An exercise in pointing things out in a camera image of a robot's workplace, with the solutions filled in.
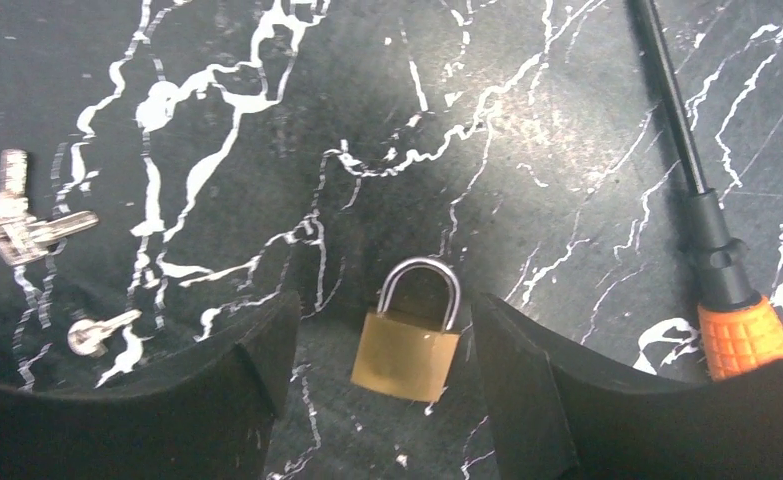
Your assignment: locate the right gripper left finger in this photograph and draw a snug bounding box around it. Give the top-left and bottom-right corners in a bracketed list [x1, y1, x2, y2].
[0, 292, 301, 479]

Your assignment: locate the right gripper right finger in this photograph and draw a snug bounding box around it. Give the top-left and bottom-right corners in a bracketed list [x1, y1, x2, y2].
[471, 294, 783, 479]

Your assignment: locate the small silver key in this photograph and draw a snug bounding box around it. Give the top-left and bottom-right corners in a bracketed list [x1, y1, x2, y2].
[67, 309, 142, 357]

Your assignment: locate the brass padlock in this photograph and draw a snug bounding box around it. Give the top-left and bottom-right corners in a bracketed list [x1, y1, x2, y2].
[350, 257, 461, 403]

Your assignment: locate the silver key bunch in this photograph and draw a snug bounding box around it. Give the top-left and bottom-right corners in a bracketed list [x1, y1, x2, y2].
[0, 149, 99, 266]

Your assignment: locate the orange handled screwdriver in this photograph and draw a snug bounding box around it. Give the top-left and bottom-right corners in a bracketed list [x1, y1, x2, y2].
[628, 0, 783, 380]

